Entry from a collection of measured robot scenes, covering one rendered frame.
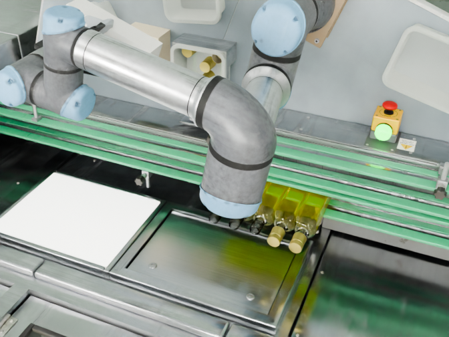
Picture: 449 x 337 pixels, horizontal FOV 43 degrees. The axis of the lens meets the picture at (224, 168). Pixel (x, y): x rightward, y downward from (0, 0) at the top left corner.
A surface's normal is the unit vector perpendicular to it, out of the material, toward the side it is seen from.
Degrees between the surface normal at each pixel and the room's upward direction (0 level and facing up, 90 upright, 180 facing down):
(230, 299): 90
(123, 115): 90
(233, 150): 8
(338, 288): 90
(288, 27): 8
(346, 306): 91
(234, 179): 15
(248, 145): 35
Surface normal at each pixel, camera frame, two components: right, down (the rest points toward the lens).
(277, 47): -0.38, 0.40
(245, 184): 0.20, 0.63
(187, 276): 0.01, -0.83
